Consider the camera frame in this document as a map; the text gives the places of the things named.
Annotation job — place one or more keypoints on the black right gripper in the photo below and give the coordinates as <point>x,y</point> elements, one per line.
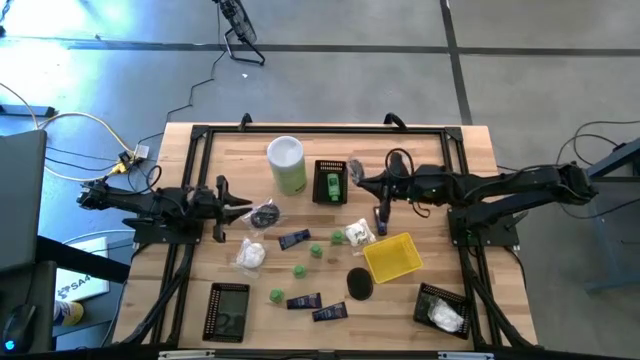
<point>407,187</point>

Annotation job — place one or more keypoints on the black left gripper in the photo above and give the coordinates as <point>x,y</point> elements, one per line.
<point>207,207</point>

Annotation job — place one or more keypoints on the dark blue DSC tube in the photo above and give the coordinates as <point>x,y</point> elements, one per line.
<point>330,312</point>
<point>294,239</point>
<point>304,301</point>
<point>381,227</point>

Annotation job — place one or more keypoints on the white pouch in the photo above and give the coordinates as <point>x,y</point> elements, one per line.
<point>359,232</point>
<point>445,316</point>
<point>250,256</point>

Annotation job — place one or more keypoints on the yellow slotted plastic basket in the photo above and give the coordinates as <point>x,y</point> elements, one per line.
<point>392,257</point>

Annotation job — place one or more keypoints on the black oval hairbrush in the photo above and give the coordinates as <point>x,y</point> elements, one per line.
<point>360,284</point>

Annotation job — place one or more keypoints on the black slotted plastic basket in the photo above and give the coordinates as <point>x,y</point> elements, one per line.
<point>315,185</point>
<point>225,310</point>
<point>422,305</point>

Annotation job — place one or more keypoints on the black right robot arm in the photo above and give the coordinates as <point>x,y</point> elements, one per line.
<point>500,185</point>

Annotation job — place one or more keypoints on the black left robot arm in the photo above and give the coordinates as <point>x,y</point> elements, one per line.
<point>150,202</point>

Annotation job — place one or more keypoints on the green white disinfecting wipes canister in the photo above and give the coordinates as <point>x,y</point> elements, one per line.
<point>287,170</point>

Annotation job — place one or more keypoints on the white power adapter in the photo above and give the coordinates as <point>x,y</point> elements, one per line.
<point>142,151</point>

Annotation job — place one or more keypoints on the yellow power plug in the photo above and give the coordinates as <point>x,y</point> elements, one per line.
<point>120,167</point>

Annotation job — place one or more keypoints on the silver aluminium bar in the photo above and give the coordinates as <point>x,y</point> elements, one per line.
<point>187,354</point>
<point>465,355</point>

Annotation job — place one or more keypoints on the black floor fan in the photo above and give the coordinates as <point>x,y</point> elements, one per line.
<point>242,27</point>

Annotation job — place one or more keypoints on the white printed box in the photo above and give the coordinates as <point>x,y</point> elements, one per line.
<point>80,290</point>

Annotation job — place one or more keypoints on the yellow white round object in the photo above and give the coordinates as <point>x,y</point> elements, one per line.
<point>70,314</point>

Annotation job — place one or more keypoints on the grey computer case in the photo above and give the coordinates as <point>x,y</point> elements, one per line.
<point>22,200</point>

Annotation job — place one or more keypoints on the black desk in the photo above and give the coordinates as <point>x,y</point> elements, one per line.
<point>30,290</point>

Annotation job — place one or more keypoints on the black floor bar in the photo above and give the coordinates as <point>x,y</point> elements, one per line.
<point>27,110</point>

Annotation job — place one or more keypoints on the black computer mouse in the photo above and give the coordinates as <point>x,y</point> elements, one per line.
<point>17,325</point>

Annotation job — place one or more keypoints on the black aluminium table frame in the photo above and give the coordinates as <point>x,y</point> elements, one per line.
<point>325,130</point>

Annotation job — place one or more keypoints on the grey metal table frame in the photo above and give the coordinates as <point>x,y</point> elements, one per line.
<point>617,157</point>

